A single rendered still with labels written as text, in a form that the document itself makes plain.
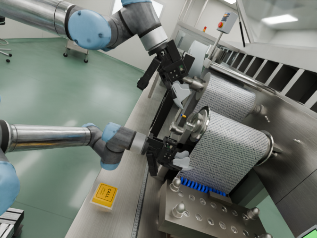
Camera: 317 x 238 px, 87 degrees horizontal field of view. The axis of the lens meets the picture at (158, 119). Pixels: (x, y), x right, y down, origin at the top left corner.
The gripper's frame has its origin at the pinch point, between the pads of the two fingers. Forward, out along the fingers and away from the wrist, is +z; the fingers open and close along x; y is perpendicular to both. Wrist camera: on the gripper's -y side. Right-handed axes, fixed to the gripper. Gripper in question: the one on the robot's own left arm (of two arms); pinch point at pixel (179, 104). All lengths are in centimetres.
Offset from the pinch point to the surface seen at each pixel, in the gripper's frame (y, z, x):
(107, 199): -35.6, 15.6, -16.6
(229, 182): 4.6, 37.6, -4.4
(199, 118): 4.3, 7.9, -0.4
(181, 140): -6.1, 16.3, 2.9
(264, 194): 17, 68, 9
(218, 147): 6.5, 19.6, -4.4
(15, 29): -302, -195, 344
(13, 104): -207, -44, 129
